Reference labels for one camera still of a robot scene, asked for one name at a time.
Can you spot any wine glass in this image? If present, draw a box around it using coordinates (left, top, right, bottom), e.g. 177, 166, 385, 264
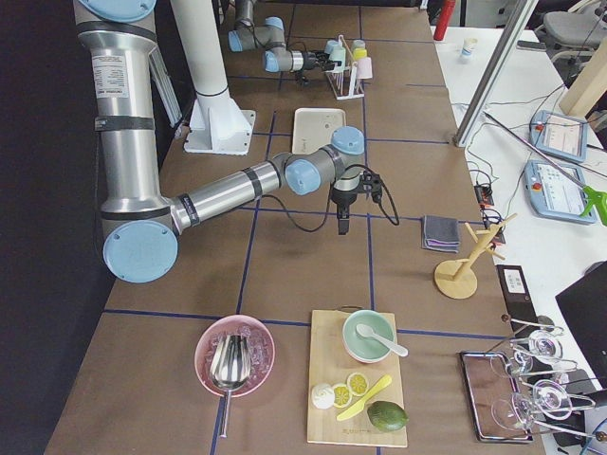
490, 379, 597, 431
492, 325, 578, 377

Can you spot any lemon slice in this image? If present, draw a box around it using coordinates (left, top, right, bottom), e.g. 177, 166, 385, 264
346, 372, 370, 396
332, 383, 353, 409

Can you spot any metal tray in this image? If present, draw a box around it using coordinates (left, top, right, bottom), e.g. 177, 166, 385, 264
459, 351, 533, 444

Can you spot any black box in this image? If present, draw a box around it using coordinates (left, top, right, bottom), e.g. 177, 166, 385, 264
496, 264, 537, 322

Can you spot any teach pendant far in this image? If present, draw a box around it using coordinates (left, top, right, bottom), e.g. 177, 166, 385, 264
529, 110, 588, 163

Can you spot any office chair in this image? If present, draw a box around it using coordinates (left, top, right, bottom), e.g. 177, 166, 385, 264
535, 1, 606, 64

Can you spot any pink ice bowl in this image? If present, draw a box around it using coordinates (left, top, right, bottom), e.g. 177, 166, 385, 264
193, 315, 275, 397

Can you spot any white plastic spoon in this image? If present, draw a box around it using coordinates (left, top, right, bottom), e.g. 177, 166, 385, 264
356, 323, 409, 357

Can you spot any small white cup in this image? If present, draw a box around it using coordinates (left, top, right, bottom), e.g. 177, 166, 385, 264
459, 37, 477, 64

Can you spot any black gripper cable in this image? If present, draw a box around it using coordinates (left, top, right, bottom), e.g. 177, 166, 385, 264
260, 163, 401, 233

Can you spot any yellow cup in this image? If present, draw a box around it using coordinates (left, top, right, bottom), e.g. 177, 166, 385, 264
352, 39, 367, 61

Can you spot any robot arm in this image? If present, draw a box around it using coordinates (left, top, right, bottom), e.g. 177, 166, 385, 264
73, 1, 381, 283
229, 1, 336, 73

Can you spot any green cup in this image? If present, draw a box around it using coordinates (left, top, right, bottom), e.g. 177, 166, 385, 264
329, 45, 347, 74

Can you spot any teach pendant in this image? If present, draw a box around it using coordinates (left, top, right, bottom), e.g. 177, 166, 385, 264
524, 160, 598, 225
529, 110, 588, 163

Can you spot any metal scoop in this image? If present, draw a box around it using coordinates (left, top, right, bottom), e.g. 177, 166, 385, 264
210, 335, 251, 438

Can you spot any beige rabbit tray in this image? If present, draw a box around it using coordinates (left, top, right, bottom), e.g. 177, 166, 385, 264
291, 108, 346, 155

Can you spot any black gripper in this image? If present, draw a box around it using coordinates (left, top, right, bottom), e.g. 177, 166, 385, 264
330, 171, 382, 236
302, 50, 327, 71

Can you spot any teach pendant near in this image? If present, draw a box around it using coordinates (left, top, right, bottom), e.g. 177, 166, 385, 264
524, 160, 598, 225

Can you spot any wine glass lower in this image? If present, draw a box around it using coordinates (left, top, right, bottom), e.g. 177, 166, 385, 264
490, 379, 597, 431

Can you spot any yellow plastic knife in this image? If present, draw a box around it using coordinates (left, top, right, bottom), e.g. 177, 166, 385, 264
336, 374, 393, 422

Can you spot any pink cup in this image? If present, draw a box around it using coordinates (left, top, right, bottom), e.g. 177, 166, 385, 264
356, 56, 374, 81

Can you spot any blue cup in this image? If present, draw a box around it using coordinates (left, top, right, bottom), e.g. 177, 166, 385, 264
324, 40, 340, 55

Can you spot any bamboo cutting board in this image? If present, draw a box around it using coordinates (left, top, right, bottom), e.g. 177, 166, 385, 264
307, 310, 408, 448

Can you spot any aluminium frame post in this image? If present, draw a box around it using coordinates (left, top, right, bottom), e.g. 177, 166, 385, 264
453, 0, 538, 148

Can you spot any wooden mug tree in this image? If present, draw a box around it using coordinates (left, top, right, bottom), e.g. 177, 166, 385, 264
433, 213, 517, 300

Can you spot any green bowl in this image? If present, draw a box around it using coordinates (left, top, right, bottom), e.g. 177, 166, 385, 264
341, 310, 396, 363

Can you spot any grey folded cloth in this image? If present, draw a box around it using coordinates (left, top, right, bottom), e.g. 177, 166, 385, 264
421, 215, 460, 253

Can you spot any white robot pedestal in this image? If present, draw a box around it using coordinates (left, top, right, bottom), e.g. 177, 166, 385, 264
171, 0, 255, 155

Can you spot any wine glass upper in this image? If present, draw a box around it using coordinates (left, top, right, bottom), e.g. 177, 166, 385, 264
492, 325, 578, 377

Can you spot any avocado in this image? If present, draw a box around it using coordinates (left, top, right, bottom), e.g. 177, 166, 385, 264
367, 401, 409, 432

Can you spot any white cup rack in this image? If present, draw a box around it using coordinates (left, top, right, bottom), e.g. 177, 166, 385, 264
324, 35, 364, 100

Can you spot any white garlic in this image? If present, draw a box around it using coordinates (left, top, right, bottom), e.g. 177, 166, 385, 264
310, 383, 335, 410

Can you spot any green grabber tool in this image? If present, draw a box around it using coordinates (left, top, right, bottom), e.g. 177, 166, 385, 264
483, 111, 607, 226

